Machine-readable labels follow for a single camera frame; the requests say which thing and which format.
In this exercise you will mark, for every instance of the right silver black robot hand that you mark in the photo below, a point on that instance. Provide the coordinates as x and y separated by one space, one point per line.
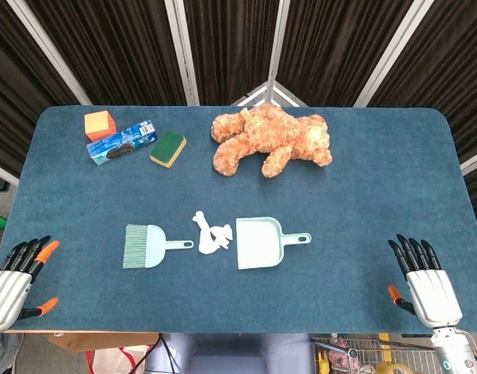
433 296

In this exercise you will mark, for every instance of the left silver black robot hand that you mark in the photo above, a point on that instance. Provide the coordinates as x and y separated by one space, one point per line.
4 292

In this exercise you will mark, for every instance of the mint green hand brush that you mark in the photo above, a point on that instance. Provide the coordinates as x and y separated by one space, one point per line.
150 247

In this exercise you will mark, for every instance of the mint green dustpan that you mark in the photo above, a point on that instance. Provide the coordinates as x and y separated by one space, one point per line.
258 243

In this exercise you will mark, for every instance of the white paper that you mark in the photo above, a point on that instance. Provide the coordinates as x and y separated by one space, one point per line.
207 241

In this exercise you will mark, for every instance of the green yellow sponge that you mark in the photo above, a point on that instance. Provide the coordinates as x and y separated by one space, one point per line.
167 147

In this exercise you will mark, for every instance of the yellow tape roll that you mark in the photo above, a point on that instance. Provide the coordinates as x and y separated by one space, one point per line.
390 369

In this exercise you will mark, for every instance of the brown cardboard box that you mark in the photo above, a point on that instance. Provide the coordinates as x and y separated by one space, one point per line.
90 341

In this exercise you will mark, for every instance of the red white bag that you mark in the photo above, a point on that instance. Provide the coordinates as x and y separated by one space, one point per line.
114 362

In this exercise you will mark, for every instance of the blue felt table mat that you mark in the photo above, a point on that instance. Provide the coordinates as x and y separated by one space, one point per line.
340 202

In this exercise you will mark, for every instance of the blue cookie box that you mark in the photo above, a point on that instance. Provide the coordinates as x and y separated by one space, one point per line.
121 142

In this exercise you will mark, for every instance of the orange cube block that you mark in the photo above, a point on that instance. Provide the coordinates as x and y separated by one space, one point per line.
97 122

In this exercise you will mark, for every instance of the grey robot torso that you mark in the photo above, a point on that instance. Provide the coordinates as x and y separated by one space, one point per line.
223 358

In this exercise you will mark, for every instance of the brown plush teddy bear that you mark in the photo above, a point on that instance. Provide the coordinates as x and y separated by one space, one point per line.
273 132

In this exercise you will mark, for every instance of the dark folding partition screen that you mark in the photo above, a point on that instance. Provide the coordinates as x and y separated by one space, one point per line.
230 46

